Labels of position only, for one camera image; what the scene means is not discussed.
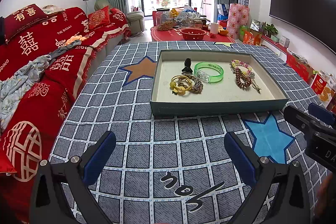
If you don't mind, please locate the light blue floral blanket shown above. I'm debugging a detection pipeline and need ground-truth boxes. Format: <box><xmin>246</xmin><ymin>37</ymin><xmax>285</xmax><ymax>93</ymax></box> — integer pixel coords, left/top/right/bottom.
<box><xmin>1</xmin><ymin>40</ymin><xmax>81</xmax><ymax>132</ymax></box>

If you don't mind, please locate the grey checkered table cloth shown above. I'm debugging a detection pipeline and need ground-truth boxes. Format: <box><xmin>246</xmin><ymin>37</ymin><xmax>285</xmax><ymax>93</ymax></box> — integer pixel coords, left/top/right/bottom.
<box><xmin>50</xmin><ymin>42</ymin><xmax>328</xmax><ymax>223</ymax></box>

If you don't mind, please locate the pink floral gift box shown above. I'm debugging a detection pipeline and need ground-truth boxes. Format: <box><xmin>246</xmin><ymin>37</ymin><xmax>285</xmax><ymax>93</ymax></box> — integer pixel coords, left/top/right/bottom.
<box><xmin>227</xmin><ymin>3</ymin><xmax>249</xmax><ymax>39</ymax></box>

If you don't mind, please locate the red covered sofa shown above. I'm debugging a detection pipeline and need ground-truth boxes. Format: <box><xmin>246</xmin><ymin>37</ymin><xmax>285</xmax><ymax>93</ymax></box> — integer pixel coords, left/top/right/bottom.
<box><xmin>1</xmin><ymin>4</ymin><xmax>130</xmax><ymax>223</ymax></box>

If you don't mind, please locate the green translucent bangle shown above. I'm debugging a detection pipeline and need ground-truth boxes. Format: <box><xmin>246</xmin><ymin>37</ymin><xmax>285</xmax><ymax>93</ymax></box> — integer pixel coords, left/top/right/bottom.
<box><xmin>194</xmin><ymin>62</ymin><xmax>224</xmax><ymax>84</ymax></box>

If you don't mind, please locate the braided tan rope bracelet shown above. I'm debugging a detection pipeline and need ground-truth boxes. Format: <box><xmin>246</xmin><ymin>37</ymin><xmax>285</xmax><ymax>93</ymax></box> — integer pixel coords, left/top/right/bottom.
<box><xmin>183</xmin><ymin>74</ymin><xmax>205</xmax><ymax>94</ymax></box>

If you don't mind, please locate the teal jewelry tray box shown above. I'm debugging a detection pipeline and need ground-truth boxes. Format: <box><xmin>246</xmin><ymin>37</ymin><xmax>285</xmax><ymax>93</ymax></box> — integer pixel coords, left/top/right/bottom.
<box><xmin>150</xmin><ymin>50</ymin><xmax>289</xmax><ymax>117</ymax></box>

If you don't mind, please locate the red colander bowl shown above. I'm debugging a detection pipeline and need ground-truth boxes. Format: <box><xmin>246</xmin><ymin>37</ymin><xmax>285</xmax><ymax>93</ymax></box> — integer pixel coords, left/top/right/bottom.
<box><xmin>181</xmin><ymin>28</ymin><xmax>207</xmax><ymax>41</ymax></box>

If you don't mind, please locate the black wall television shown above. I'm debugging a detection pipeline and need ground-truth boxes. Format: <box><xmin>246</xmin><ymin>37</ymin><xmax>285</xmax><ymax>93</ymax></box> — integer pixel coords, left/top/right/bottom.
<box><xmin>269</xmin><ymin>0</ymin><xmax>336</xmax><ymax>52</ymax></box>

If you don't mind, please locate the pink yellow bead bracelet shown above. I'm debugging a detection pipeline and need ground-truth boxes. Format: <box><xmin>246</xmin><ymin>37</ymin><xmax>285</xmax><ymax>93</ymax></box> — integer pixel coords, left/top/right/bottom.
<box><xmin>230</xmin><ymin>59</ymin><xmax>255</xmax><ymax>79</ymax></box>

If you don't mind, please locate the red embroidered cushion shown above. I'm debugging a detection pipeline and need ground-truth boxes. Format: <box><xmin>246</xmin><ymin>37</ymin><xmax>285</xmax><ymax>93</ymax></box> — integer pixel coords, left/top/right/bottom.
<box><xmin>88</xmin><ymin>6</ymin><xmax>110</xmax><ymax>31</ymax></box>

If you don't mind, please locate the dark red text pillow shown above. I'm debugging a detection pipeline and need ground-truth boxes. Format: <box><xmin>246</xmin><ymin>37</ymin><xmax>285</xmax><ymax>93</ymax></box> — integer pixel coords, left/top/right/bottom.
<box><xmin>4</xmin><ymin>4</ymin><xmax>48</xmax><ymax>43</ymax></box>

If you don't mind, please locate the red round coffee table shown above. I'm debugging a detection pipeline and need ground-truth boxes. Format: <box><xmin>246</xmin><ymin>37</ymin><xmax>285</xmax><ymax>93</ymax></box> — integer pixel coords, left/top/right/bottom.
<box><xmin>150</xmin><ymin>25</ymin><xmax>237</xmax><ymax>43</ymax></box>

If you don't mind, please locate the white mug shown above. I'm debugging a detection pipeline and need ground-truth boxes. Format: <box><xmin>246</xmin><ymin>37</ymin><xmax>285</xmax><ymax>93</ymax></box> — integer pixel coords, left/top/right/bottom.
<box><xmin>210</xmin><ymin>22</ymin><xmax>219</xmax><ymax>35</ymax></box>

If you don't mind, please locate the yellow cord bead bracelet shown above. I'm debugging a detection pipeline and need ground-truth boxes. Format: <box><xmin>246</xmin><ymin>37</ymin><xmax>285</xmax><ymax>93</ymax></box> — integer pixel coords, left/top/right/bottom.
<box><xmin>169</xmin><ymin>74</ymin><xmax>194</xmax><ymax>97</ymax></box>

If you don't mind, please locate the brown wooden bead bracelet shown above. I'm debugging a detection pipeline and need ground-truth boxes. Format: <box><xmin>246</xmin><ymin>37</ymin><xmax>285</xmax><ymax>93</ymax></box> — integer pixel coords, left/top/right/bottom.
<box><xmin>235</xmin><ymin>67</ymin><xmax>253</xmax><ymax>90</ymax></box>

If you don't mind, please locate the potted green plant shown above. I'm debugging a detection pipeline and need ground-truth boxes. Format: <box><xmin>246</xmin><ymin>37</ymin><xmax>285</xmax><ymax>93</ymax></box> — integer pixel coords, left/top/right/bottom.
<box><xmin>261</xmin><ymin>22</ymin><xmax>278</xmax><ymax>38</ymax></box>

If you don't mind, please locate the beige hair tie bow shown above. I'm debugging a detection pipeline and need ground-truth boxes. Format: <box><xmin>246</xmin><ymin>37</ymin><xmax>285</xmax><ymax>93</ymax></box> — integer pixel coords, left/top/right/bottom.
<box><xmin>251</xmin><ymin>79</ymin><xmax>261</xmax><ymax>94</ymax></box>

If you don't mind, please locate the black hair claw clip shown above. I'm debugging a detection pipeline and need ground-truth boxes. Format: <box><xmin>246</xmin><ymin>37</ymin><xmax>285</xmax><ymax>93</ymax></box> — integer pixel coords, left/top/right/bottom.
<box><xmin>181</xmin><ymin>58</ymin><xmax>193</xmax><ymax>75</ymax></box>

